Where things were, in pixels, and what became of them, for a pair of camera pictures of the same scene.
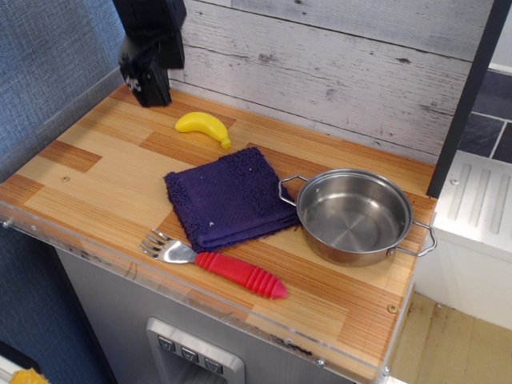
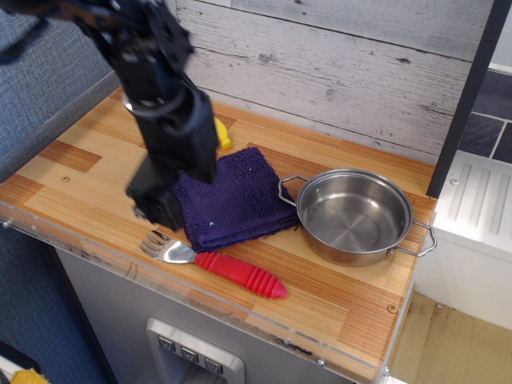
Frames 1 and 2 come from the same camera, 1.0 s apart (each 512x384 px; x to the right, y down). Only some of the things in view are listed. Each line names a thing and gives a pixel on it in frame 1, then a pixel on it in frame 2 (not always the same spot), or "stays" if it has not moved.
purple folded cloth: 233,201 stays
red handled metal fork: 244,275 stays
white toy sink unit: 470,270 stays
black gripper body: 154,43 → 178,128
